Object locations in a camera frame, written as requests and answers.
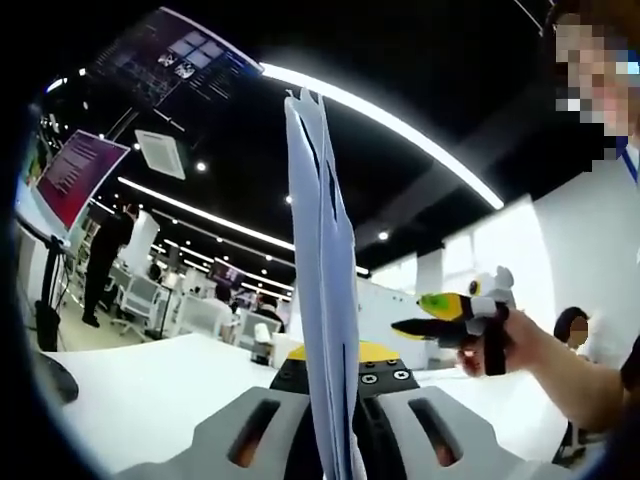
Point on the person's right hand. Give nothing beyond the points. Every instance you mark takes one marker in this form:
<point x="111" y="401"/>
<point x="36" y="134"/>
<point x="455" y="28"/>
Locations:
<point x="522" y="345"/>

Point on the red screen monitor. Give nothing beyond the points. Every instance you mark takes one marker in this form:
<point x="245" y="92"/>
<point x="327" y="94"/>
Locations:
<point x="82" y="177"/>

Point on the black device with white roll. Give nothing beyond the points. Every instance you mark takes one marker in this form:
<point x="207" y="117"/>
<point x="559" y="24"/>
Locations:
<point x="261" y="345"/>

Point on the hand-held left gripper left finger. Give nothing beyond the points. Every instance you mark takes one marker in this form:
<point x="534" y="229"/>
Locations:
<point x="270" y="430"/>

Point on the black rounded object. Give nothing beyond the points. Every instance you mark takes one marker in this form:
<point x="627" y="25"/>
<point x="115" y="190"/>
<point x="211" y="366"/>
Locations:
<point x="62" y="380"/>

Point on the white printer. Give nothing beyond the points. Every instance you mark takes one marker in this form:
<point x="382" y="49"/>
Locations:
<point x="287" y="350"/>

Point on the white table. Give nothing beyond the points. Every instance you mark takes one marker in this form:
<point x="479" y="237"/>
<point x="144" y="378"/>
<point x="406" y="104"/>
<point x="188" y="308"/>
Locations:
<point x="150" y="380"/>

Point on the ceiling air conditioner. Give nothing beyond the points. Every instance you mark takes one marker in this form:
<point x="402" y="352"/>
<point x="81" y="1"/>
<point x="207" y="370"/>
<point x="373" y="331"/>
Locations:
<point x="161" y="155"/>

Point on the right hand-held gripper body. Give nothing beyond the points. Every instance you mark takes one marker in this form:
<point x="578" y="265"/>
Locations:
<point x="492" y="295"/>

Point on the curved ceiling light strip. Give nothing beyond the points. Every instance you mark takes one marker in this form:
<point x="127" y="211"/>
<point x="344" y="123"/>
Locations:
<point x="400" y="125"/>

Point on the black monitor stand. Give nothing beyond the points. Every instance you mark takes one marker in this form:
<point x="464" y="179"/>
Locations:
<point x="49" y="300"/>

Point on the large overhead dark screen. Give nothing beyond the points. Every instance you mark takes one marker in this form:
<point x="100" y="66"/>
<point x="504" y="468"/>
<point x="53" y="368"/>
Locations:
<point x="175" y="55"/>

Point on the row of white office chairs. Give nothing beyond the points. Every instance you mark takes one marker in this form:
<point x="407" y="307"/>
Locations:
<point x="170" y="310"/>

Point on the stack of white printing papers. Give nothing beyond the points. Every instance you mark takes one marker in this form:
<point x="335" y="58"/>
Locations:
<point x="325" y="280"/>

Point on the white whiteboard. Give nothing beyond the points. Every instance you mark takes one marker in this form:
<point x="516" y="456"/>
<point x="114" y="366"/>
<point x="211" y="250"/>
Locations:
<point x="390" y="320"/>

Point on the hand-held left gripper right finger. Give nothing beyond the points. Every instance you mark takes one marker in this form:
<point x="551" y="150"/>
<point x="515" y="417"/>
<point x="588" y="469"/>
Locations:
<point x="400" y="430"/>

